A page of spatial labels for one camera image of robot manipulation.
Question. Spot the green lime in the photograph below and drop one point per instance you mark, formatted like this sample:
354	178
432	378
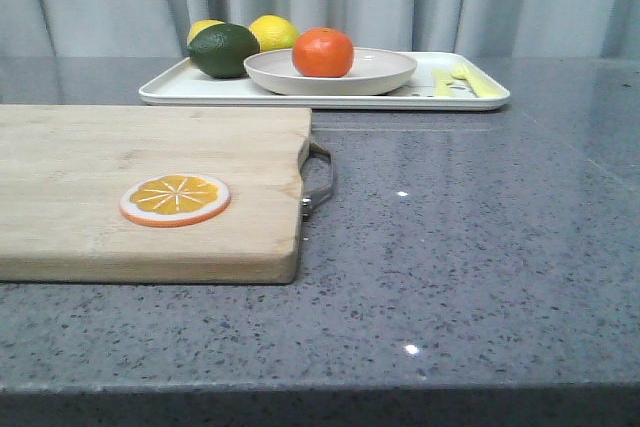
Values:
220	50

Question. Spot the yellow plastic knife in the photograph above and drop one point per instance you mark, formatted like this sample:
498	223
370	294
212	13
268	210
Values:
442	82

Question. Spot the yellow lemon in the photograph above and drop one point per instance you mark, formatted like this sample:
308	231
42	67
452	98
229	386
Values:
274	32
199	26

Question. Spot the wooden cutting board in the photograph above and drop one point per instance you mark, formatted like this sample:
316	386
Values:
65	168

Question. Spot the orange slice toy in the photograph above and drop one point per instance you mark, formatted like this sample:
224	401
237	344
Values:
175	200

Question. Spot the beige round plate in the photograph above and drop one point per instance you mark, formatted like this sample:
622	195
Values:
373	72

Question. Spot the orange tangerine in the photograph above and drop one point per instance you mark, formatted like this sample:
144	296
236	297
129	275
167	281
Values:
324	53

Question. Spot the metal board handle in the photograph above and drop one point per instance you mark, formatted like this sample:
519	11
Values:
323	179

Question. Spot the yellow lemon right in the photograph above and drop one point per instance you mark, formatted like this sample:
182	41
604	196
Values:
274	32

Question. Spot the yellow lemon left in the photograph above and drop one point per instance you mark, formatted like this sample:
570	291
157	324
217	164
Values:
199	26

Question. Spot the white bear print tray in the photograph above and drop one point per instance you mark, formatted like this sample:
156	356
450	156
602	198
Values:
185	84

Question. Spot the yellow plastic fork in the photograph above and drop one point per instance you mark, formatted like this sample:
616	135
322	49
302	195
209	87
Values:
480	87

